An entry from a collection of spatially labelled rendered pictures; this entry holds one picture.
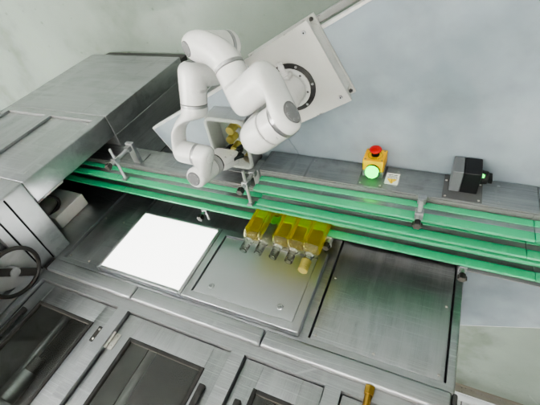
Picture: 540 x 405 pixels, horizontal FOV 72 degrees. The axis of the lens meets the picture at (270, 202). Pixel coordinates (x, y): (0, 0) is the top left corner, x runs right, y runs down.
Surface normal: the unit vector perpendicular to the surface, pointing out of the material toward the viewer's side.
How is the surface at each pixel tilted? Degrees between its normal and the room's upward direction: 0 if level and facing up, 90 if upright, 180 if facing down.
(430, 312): 90
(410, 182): 90
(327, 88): 4
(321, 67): 4
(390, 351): 90
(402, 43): 0
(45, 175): 90
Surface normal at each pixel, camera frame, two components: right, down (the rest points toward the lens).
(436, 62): -0.39, 0.68
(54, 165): 0.91, 0.18
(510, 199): -0.14, -0.72
